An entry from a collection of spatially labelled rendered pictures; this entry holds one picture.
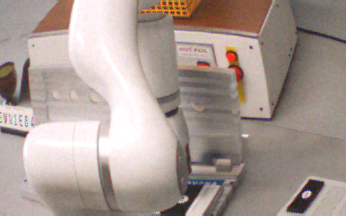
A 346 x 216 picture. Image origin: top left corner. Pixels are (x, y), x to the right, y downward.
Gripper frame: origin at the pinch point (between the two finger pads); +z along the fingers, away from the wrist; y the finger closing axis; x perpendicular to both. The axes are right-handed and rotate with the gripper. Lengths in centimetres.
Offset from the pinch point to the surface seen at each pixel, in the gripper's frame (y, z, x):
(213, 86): 6.4, -15.6, 9.9
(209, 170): 4.4, 0.5, 11.0
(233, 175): 9.8, 0.6, 9.2
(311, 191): 30.5, 2.0, 3.2
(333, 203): 38.3, 3.8, -0.1
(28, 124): -40.1, -1.6, 17.2
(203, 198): 7.1, 1.5, 0.9
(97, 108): -15.7, -10.0, 10.5
